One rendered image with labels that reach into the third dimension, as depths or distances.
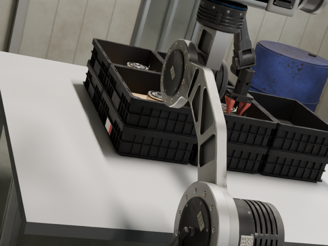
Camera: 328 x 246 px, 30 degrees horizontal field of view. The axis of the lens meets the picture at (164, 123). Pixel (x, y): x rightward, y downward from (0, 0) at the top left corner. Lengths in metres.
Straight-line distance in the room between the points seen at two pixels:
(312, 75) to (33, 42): 1.99
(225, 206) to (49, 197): 0.63
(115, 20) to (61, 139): 2.39
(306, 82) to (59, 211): 2.95
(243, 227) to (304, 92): 3.10
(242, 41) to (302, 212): 0.69
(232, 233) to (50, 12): 3.25
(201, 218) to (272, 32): 3.69
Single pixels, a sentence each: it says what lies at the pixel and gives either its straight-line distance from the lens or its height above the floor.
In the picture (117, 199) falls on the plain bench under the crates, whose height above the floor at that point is 0.70.
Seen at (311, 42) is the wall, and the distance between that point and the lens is 5.24.
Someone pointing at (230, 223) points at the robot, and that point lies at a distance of 1.40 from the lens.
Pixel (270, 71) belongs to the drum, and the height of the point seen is 0.72.
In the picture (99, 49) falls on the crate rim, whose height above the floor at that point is 0.93.
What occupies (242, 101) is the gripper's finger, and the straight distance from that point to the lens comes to 2.48.
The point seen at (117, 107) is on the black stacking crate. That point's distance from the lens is 2.31.
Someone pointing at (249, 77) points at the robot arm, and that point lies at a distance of 2.46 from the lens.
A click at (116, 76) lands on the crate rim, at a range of 2.36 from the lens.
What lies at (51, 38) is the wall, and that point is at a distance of 4.49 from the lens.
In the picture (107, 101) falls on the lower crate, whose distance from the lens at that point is 2.44.
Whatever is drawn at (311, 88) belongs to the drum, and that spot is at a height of 0.68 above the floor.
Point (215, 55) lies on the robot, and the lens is 1.75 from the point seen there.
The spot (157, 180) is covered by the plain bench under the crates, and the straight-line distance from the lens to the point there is 2.12.
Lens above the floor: 1.55
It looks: 18 degrees down
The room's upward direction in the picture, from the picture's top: 16 degrees clockwise
